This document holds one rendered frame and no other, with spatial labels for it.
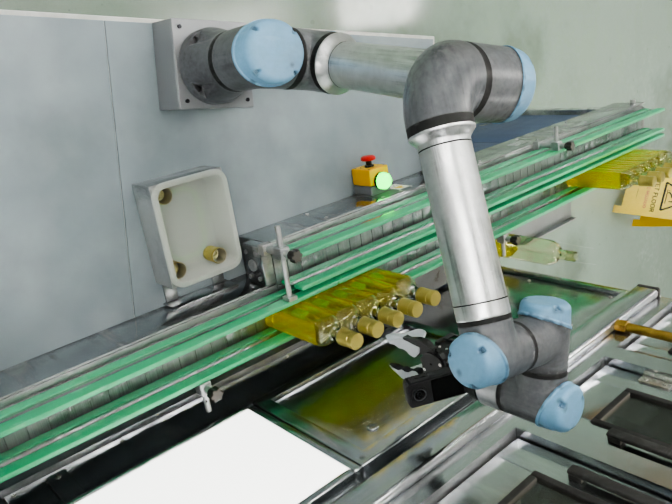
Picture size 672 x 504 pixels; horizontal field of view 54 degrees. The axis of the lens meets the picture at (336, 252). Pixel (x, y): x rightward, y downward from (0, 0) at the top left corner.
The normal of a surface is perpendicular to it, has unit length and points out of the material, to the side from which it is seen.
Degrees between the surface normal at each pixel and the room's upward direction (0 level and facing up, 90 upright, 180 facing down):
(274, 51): 8
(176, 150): 0
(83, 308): 0
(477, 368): 90
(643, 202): 77
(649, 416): 90
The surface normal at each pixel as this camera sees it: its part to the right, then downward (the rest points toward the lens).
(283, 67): 0.54, 0.10
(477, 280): -0.14, -0.04
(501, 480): -0.15, -0.94
